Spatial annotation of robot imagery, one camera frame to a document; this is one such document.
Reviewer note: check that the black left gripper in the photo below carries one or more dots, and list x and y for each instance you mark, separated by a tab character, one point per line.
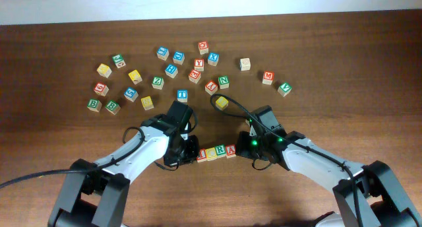
194	152

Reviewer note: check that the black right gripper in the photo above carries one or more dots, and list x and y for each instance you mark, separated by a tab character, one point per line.
241	148

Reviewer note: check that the red I wooden block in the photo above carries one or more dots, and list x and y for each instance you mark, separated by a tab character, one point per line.
201	156

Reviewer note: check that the yellow O wooden block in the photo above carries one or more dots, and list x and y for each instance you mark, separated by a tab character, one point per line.
211	154

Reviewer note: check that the red A wooden block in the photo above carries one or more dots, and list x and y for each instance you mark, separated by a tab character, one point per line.
230	151

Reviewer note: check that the green R wooden block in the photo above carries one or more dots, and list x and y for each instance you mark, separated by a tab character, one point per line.
220	151

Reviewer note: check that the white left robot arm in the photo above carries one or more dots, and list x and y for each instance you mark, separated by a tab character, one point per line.
95	193

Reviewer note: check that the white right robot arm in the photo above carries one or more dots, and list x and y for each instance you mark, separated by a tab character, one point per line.
366	195

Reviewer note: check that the blue T wooden block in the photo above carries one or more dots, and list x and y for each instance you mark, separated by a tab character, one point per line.
182	96

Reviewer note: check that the yellow block centre left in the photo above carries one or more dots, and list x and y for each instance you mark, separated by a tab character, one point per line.
147	103

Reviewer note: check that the green V wooden block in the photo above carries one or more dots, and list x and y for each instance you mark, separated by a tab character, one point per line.
284	89

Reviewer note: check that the yellow wooden block near R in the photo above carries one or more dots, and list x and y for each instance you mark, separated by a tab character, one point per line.
221	103

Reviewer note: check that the red Y block lower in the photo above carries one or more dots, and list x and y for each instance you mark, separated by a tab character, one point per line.
211	87

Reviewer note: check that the red y block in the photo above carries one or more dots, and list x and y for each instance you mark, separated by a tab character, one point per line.
199	64
211	87

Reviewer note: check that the red M wooden block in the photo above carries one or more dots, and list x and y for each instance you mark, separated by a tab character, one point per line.
268	77

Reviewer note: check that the green Z wooden block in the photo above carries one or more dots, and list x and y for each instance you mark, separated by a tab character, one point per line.
158	83

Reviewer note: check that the red E wooden block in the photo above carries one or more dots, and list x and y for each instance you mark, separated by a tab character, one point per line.
194	76

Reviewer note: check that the green N wooden block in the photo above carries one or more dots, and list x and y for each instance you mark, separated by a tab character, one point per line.
223	82

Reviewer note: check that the green B block right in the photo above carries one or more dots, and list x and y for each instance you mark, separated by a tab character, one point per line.
113	107

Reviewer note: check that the green b block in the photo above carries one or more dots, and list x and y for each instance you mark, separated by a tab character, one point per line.
94	105
113	107

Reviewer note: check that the blue H wooden block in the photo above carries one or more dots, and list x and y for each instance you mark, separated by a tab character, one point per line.
171	71

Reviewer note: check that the yellow block upper middle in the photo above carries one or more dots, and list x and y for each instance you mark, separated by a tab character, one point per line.
135	76

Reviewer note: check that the plain wooden block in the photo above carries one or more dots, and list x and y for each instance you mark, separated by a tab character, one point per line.
245	64

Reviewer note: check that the red Y block upper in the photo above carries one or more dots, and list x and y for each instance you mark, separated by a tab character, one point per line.
199	64

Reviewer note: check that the blue D wooden block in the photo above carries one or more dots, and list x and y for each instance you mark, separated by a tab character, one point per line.
178	57

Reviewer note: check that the green B block left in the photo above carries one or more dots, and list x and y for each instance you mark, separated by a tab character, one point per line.
94	105

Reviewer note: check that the blue X wooden block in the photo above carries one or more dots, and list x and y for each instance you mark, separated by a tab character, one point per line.
213	59

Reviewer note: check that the red 6 wooden block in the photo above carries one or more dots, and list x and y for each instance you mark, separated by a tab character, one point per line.
101	89

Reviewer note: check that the red C wooden block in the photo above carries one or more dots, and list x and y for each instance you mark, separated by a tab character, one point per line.
203	47

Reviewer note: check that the green J wooden block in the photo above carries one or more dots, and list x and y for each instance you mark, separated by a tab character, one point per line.
118	60

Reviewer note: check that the yellow block far left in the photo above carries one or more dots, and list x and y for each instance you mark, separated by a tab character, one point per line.
104	70

